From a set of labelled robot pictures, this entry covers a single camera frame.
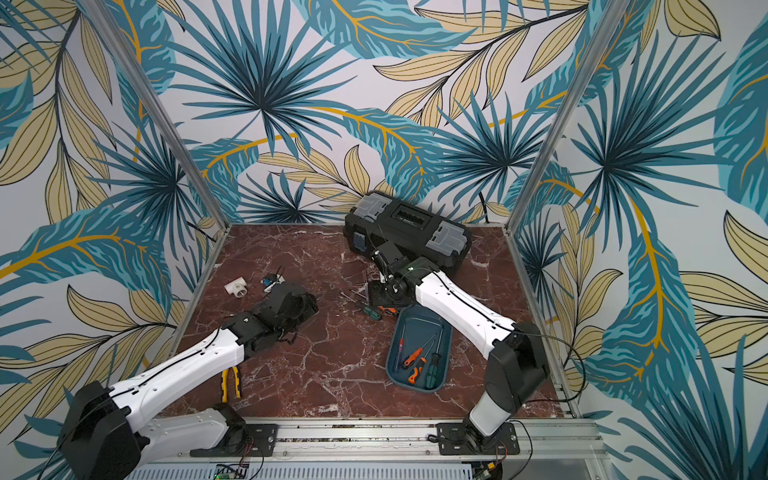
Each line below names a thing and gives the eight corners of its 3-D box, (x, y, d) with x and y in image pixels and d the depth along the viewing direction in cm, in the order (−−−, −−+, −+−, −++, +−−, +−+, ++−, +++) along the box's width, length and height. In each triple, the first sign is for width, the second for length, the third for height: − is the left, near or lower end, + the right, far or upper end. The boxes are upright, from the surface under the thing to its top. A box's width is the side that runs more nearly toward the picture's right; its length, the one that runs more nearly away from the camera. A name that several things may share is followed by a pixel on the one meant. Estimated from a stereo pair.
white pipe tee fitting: (233, 302, 100) (229, 297, 97) (227, 290, 103) (223, 285, 100) (251, 293, 102) (248, 288, 99) (245, 281, 105) (241, 276, 102)
